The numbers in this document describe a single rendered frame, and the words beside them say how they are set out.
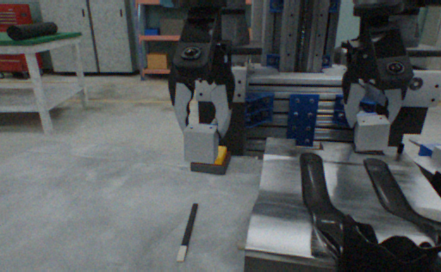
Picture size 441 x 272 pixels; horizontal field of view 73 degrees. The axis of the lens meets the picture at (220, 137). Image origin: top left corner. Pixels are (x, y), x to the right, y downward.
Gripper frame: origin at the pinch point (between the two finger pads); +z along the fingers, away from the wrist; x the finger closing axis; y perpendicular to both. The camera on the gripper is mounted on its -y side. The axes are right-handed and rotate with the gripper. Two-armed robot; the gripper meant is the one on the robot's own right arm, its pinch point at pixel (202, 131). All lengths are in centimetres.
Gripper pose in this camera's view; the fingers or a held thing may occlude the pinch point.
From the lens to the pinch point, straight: 49.3
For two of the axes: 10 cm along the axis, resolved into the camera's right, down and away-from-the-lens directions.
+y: 2.0, -3.8, 9.0
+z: 0.0, 9.2, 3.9
